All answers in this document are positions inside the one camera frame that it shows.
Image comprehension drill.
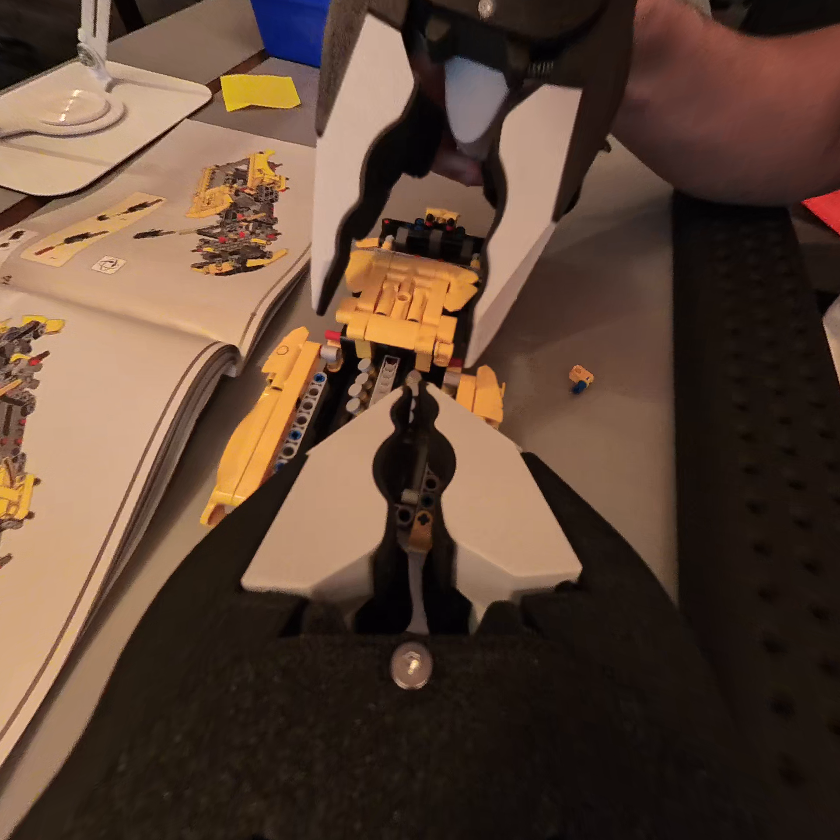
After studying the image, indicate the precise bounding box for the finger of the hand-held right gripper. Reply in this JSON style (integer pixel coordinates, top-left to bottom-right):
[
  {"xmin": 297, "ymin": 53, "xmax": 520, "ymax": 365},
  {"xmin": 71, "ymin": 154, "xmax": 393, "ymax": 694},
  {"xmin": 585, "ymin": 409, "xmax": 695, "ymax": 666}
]
[
  {"xmin": 465, "ymin": 84, "xmax": 585, "ymax": 370},
  {"xmin": 310, "ymin": 13, "xmax": 421, "ymax": 317}
]

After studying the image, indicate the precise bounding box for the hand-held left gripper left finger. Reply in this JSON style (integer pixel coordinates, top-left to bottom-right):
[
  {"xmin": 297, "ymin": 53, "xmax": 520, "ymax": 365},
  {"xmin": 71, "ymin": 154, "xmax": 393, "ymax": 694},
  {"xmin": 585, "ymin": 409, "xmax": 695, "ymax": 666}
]
[{"xmin": 240, "ymin": 387, "xmax": 411, "ymax": 601}]

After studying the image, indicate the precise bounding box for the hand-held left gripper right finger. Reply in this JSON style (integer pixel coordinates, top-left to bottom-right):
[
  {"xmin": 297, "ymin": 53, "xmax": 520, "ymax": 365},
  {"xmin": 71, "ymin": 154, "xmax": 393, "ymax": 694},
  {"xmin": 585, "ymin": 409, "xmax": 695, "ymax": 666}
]
[{"xmin": 423, "ymin": 382, "xmax": 584, "ymax": 608}]

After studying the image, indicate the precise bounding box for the yellow toy brick car model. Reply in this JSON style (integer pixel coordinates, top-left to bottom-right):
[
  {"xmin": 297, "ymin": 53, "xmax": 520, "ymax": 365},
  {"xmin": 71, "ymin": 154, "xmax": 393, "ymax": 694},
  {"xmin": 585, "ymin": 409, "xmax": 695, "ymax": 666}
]
[{"xmin": 200, "ymin": 209, "xmax": 506, "ymax": 555}]

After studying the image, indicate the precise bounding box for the person's right forearm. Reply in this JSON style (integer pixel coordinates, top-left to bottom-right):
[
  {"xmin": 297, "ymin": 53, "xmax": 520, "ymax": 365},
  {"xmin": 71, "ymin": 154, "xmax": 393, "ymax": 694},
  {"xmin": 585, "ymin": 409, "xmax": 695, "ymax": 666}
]
[{"xmin": 722, "ymin": 20, "xmax": 840, "ymax": 206}]

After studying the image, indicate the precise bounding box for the person's right hand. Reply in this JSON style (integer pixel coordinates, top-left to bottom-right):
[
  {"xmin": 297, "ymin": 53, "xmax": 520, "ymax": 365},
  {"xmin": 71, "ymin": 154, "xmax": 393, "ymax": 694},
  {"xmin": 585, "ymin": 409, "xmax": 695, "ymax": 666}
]
[{"xmin": 607, "ymin": 0, "xmax": 726, "ymax": 193}]

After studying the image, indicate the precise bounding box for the yellow paper piece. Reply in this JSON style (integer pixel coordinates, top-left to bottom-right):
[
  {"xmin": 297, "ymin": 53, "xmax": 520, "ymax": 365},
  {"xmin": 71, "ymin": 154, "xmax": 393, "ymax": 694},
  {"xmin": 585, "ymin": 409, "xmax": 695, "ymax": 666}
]
[{"xmin": 220, "ymin": 74, "xmax": 301, "ymax": 112}]

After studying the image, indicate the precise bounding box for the blue storage bin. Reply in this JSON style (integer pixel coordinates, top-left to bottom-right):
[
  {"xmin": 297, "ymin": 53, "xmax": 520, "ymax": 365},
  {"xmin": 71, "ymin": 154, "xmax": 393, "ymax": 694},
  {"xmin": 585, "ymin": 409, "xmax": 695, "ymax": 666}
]
[{"xmin": 251, "ymin": 0, "xmax": 329, "ymax": 67}]

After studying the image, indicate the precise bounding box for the open instruction booklet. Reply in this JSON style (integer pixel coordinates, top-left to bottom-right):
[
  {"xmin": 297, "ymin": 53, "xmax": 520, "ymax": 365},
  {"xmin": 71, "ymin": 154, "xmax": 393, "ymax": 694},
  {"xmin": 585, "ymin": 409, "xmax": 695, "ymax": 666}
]
[{"xmin": 0, "ymin": 118, "xmax": 316, "ymax": 765}]

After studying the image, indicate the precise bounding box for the black dimpled chair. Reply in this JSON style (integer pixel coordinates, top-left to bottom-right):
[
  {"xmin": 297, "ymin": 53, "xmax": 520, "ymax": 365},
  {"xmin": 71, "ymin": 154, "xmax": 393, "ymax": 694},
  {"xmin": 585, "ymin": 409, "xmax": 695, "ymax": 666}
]
[{"xmin": 672, "ymin": 190, "xmax": 840, "ymax": 840}]

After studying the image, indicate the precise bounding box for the orange plastic object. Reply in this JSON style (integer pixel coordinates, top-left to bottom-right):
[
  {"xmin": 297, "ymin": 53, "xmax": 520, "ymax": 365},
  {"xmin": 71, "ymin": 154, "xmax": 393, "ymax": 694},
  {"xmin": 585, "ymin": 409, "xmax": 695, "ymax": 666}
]
[{"xmin": 802, "ymin": 192, "xmax": 840, "ymax": 236}]

